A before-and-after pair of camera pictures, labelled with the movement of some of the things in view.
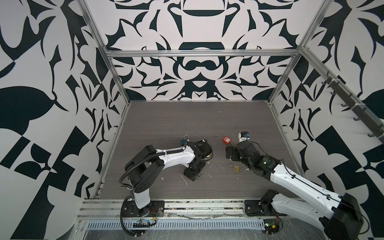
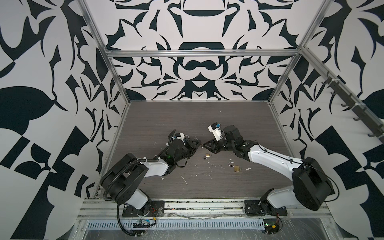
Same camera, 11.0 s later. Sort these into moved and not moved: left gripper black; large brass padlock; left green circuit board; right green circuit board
Moved: left gripper black
Not moved: large brass padlock; right green circuit board; left green circuit board
